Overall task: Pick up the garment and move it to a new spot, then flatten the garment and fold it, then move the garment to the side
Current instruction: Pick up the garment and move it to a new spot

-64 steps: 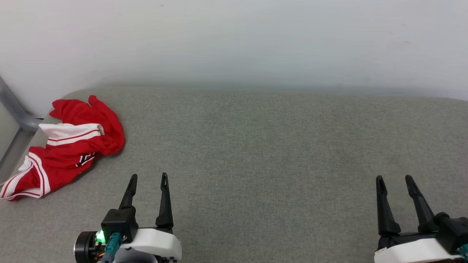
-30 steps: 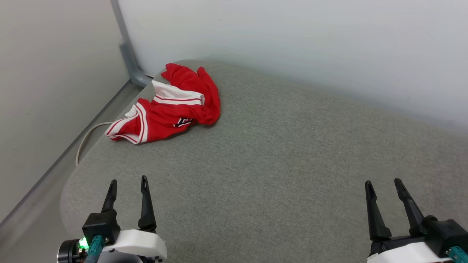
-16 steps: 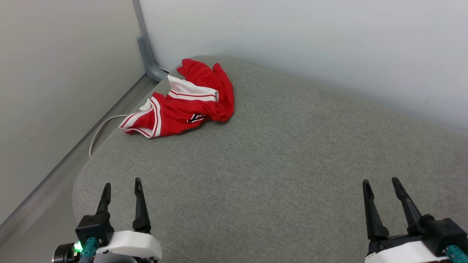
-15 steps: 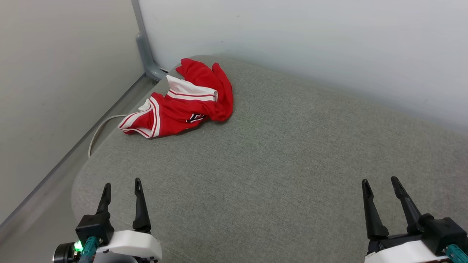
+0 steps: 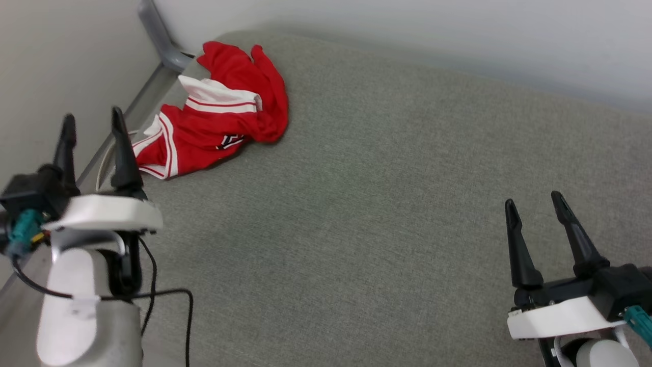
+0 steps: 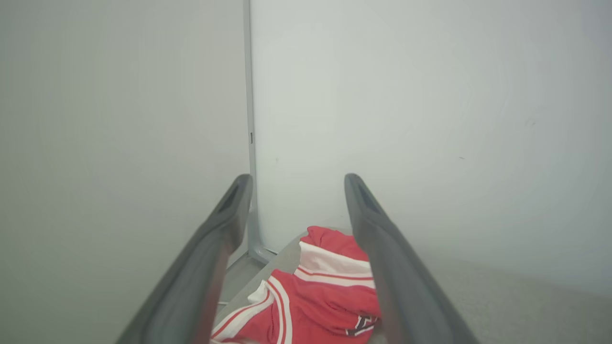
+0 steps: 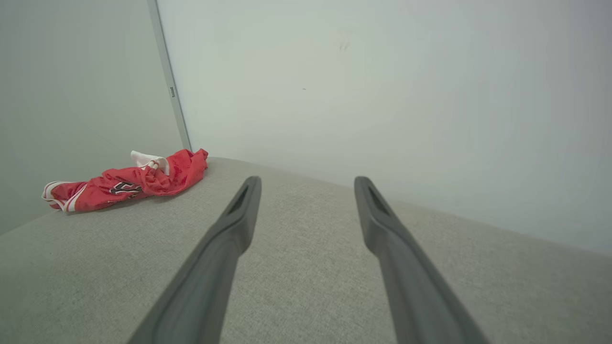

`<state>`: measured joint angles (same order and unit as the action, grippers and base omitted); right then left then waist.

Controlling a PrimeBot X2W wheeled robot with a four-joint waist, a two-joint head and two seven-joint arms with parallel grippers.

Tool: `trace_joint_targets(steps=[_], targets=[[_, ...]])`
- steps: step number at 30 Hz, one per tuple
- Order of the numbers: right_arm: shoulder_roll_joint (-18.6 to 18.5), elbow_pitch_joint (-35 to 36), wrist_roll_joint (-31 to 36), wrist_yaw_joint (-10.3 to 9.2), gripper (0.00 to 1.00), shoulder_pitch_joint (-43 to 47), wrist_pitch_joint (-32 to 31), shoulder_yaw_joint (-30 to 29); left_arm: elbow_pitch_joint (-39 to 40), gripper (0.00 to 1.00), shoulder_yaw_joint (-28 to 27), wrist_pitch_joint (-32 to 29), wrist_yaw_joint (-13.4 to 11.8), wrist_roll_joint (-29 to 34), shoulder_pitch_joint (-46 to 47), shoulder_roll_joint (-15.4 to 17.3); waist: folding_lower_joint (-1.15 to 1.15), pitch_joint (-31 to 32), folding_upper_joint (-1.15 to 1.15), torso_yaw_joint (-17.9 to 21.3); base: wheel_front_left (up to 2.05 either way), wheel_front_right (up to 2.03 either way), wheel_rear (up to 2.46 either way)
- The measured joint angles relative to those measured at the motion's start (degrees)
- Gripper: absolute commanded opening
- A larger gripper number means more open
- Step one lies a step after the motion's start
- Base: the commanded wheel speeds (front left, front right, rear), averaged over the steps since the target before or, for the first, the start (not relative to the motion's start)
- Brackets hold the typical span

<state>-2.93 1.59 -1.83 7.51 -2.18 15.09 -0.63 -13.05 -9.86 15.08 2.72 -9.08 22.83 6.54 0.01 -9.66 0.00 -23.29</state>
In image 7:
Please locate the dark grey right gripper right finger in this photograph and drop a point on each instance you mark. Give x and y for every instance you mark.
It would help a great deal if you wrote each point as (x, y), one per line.
(416, 296)

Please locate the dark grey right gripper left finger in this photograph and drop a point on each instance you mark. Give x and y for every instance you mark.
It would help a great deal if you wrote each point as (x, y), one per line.
(205, 286)

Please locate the red Bulls basketball jersey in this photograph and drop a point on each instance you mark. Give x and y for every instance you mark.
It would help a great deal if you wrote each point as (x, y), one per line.
(158, 181)

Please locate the grey wall trim strip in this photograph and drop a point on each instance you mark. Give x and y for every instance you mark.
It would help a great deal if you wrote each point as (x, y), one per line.
(168, 81)

